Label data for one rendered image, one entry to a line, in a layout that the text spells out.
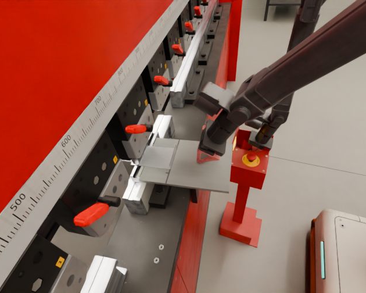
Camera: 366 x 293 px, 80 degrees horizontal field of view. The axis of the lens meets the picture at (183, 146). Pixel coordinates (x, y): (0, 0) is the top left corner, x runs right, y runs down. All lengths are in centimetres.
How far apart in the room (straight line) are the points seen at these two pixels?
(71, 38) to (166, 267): 57
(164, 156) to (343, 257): 108
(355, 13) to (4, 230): 46
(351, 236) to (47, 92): 148
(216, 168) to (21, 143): 49
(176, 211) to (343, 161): 174
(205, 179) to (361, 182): 166
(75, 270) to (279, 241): 141
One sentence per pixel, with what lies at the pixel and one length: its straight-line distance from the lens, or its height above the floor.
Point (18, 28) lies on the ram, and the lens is 32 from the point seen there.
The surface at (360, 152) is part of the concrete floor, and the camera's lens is 239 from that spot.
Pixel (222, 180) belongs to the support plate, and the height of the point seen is 100.
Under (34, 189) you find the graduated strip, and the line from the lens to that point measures 34.
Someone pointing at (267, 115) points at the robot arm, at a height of 95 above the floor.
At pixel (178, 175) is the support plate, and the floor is 100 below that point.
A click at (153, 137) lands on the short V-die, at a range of 79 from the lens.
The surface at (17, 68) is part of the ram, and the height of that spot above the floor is 143.
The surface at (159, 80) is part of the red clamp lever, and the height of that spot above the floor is 123.
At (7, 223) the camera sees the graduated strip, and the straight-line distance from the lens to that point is 33.
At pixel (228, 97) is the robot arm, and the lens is 51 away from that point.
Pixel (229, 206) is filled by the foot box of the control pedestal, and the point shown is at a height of 12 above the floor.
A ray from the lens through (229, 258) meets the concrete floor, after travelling 159.
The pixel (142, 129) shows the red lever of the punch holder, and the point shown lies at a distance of 49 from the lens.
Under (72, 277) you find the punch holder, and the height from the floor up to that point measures 114.
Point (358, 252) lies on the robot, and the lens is 151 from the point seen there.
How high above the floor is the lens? 153
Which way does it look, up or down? 47 degrees down
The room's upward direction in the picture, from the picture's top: 8 degrees counter-clockwise
